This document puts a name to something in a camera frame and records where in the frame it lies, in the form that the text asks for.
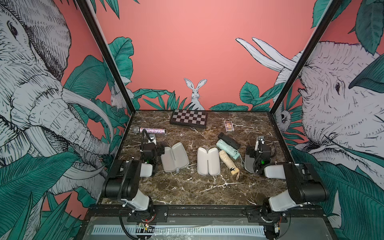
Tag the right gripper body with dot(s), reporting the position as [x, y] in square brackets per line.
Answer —
[253, 162]

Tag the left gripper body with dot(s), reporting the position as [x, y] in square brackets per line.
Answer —
[159, 150]

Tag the grey umbrella case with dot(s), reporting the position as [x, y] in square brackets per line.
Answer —
[174, 158]
[249, 164]

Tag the mint green umbrella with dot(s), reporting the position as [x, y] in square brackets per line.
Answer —
[233, 153]

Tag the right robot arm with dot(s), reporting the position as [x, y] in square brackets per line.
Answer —
[304, 185]

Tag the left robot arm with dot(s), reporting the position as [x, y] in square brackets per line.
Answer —
[122, 182]

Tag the black folded umbrella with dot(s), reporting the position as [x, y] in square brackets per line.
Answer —
[228, 140]

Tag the beige folded umbrella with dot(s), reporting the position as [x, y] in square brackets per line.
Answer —
[229, 163]

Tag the middle open white umbrella case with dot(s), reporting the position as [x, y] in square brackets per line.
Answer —
[208, 162]

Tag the glitter purple microphone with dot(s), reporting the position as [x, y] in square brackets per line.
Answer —
[148, 130]

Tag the playing card box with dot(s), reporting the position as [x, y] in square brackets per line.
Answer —
[229, 126]

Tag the folding chessboard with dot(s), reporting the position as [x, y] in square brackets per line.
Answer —
[195, 119]

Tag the white slotted cable duct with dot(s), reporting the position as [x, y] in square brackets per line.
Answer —
[249, 231]

